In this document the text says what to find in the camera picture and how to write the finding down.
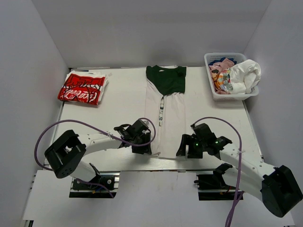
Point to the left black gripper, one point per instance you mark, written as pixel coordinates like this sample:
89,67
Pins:
141,144

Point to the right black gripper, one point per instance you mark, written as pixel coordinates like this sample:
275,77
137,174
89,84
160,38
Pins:
189,145

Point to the white green Charlie Brown t-shirt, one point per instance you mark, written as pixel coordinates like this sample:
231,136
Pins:
165,107

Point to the pink orange print t-shirt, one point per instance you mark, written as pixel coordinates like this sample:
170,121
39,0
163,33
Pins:
215,69

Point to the white colourful print t-shirt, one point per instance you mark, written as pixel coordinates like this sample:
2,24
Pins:
242,77

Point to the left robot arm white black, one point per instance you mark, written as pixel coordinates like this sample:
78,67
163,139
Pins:
65,154

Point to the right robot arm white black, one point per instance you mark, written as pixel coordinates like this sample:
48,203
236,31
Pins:
275,187

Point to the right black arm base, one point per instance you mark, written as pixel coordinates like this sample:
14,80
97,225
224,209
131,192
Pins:
210,189

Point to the folded red white t-shirt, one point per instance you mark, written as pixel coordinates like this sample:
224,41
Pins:
83,86

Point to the blue garment in basket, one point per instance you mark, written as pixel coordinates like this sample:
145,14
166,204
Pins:
230,59

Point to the white plastic basket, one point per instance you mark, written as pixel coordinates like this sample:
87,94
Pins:
238,57

